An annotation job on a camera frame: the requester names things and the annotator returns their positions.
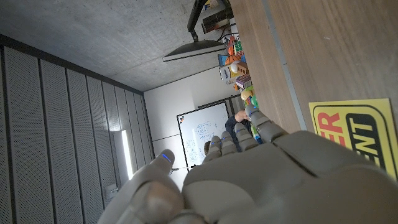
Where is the black monitor with stand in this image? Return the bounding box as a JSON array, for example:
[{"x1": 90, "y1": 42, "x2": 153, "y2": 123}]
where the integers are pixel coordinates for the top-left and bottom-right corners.
[{"x1": 162, "y1": 0, "x2": 234, "y2": 62}]

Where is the pale yellow toy egg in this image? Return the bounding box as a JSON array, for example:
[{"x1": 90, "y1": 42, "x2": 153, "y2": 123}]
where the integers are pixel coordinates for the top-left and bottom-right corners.
[{"x1": 239, "y1": 89, "x2": 254, "y2": 101}]

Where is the white toy ball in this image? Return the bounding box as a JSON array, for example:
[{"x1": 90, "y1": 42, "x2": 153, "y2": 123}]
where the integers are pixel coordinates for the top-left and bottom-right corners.
[{"x1": 229, "y1": 60, "x2": 242, "y2": 74}]

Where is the yellow warning sticker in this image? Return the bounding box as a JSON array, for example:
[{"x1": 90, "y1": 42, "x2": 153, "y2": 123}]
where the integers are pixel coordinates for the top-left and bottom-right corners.
[{"x1": 308, "y1": 98, "x2": 398, "y2": 181}]

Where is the white product box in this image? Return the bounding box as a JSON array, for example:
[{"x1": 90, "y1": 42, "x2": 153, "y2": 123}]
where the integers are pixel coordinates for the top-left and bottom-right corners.
[{"x1": 219, "y1": 65, "x2": 240, "y2": 85}]

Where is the brown brick toy block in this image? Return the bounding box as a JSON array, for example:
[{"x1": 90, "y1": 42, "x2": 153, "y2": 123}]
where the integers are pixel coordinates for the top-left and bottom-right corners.
[{"x1": 236, "y1": 61, "x2": 250, "y2": 76}]

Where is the colourful puzzle cube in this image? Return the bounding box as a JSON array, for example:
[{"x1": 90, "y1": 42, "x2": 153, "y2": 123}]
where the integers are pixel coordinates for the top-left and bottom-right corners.
[{"x1": 233, "y1": 40, "x2": 245, "y2": 58}]

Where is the whiteboard with black frame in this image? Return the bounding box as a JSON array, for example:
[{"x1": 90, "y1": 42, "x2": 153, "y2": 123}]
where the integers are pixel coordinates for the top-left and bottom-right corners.
[{"x1": 176, "y1": 101, "x2": 231, "y2": 169}]

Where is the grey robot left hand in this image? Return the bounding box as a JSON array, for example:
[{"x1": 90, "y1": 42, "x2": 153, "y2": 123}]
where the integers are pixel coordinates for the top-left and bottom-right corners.
[{"x1": 97, "y1": 104, "x2": 398, "y2": 224}]

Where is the person in dark polo shirt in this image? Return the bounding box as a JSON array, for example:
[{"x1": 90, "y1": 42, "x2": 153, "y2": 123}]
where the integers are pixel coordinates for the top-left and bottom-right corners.
[{"x1": 224, "y1": 109, "x2": 253, "y2": 153}]

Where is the orange toy basketball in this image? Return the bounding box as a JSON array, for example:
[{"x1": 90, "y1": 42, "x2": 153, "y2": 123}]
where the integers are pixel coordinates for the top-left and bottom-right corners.
[{"x1": 224, "y1": 54, "x2": 243, "y2": 67}]

